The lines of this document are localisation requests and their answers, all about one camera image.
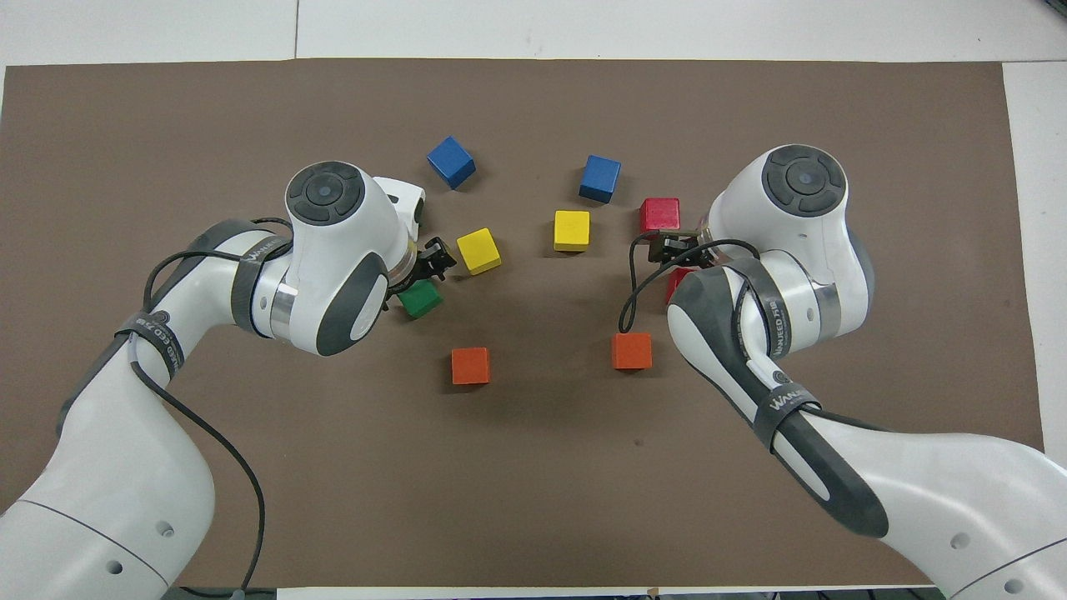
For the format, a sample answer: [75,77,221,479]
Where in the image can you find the blue wooden cube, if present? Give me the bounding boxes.
[579,154,623,205]
[427,136,477,191]

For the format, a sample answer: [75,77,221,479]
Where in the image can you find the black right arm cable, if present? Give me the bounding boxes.
[618,232,762,335]

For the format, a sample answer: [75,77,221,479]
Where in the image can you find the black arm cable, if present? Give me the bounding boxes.
[129,217,295,598]
[618,232,762,335]

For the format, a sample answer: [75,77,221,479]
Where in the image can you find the orange wooden cube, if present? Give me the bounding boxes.
[451,347,492,387]
[611,332,654,372]

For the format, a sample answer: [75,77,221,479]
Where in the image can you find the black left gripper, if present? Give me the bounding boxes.
[402,237,458,292]

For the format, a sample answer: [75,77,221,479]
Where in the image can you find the brown paper mat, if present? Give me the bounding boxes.
[0,58,1060,589]

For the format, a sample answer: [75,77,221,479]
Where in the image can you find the yellow wooden cube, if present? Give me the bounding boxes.
[554,210,592,253]
[456,227,503,277]

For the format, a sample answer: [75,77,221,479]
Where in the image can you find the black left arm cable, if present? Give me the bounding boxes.
[129,217,295,598]

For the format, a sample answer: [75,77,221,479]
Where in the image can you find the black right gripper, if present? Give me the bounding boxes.
[649,226,717,268]

